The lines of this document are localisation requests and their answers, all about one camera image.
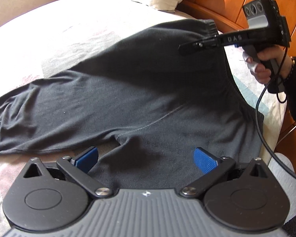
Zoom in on dark grey trousers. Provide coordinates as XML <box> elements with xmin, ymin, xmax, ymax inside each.
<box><xmin>0</xmin><ymin>19</ymin><xmax>264</xmax><ymax>189</ymax></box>

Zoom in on person's right hand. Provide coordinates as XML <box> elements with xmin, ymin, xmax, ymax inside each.
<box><xmin>243</xmin><ymin>45</ymin><xmax>293</xmax><ymax>85</ymax></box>

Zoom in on pastel patchwork bed sheet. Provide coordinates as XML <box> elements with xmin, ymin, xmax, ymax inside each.
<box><xmin>0</xmin><ymin>0</ymin><xmax>286</xmax><ymax>236</ymax></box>

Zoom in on beaded bracelet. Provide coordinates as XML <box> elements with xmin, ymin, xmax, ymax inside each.
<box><xmin>285</xmin><ymin>55</ymin><xmax>296</xmax><ymax>80</ymax></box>

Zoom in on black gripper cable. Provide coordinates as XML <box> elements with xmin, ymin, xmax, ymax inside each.
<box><xmin>254</xmin><ymin>45</ymin><xmax>296</xmax><ymax>186</ymax></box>

